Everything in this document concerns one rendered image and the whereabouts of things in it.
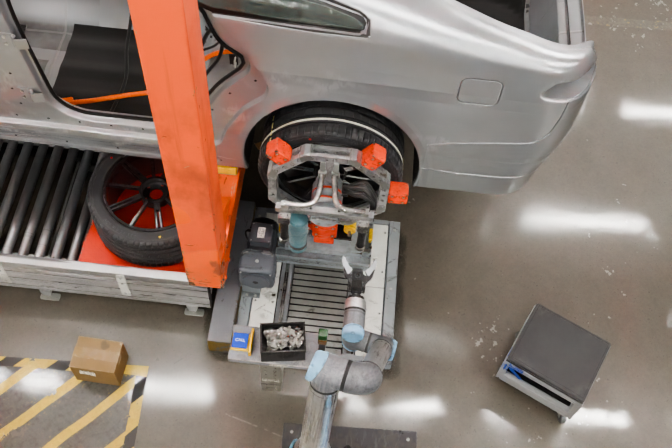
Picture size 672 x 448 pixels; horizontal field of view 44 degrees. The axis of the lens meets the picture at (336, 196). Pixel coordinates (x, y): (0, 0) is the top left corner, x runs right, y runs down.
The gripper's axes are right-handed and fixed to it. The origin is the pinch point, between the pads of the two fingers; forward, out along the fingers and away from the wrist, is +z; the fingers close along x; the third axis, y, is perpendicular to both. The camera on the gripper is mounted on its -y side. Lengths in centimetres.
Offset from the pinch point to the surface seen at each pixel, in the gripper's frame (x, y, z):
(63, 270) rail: -140, 47, 1
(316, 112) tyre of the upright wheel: -25, -34, 49
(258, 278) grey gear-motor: -46, 46, 8
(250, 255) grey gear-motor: -52, 42, 17
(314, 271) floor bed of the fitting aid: -21, 77, 31
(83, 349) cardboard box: -126, 65, -31
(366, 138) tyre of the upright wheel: -3, -32, 40
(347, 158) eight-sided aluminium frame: -9.9, -29.0, 30.4
